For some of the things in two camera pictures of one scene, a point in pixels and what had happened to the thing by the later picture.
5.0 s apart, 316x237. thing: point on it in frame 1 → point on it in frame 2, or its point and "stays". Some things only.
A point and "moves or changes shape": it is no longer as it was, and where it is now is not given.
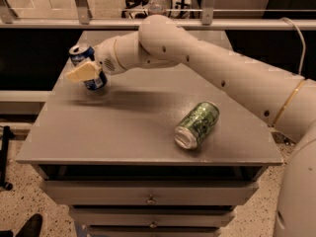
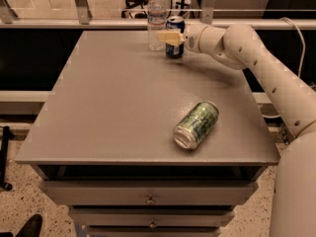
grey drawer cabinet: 111,156 stays
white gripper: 106,55 → 192,39
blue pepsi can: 82,53 moves or changes shape
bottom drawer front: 153,232 stays
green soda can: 196,124 stays
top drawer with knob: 151,193 stays
